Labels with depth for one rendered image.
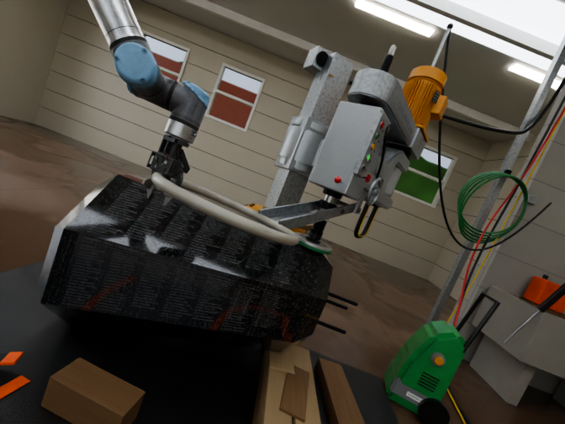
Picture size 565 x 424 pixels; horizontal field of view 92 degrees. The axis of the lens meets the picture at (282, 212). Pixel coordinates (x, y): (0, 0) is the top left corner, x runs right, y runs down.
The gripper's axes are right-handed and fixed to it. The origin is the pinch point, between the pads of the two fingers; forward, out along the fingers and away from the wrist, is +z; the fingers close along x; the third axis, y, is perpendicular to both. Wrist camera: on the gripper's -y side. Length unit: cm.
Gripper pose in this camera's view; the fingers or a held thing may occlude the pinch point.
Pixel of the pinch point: (158, 198)
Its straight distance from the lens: 98.2
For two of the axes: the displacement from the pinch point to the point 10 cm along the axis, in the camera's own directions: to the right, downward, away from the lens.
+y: -0.8, 0.2, -10.0
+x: 9.2, 3.9, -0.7
